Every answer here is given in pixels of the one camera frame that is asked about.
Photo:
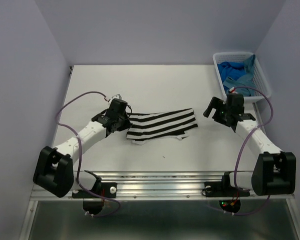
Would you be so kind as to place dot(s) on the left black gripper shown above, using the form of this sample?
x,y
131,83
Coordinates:
x,y
127,124

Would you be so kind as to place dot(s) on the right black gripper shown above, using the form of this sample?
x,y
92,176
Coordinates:
x,y
217,103

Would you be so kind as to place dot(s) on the black white striped tank top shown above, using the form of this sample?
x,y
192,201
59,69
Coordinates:
x,y
148,126

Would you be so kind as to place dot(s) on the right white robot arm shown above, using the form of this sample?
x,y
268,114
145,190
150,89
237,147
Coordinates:
x,y
274,171

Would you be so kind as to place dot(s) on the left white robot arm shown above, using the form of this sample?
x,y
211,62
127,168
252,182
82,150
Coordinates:
x,y
55,167

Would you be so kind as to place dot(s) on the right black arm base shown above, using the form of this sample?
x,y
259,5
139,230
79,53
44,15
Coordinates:
x,y
229,196

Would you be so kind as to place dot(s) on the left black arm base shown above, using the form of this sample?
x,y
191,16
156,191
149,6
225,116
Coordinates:
x,y
100,201

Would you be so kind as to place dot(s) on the teal tank top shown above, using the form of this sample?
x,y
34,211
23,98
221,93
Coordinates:
x,y
244,85

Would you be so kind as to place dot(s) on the blue tank top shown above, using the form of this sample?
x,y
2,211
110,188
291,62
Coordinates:
x,y
231,70

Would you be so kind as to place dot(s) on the white plastic basket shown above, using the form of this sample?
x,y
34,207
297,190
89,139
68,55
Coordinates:
x,y
259,79

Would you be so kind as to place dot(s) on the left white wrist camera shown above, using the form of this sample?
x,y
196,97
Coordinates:
x,y
117,96

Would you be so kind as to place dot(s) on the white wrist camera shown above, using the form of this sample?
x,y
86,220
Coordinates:
x,y
117,96
232,90

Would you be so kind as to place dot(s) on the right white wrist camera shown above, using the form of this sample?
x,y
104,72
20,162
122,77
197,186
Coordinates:
x,y
232,90

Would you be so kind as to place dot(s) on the aluminium mounting rail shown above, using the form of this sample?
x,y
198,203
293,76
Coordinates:
x,y
149,185

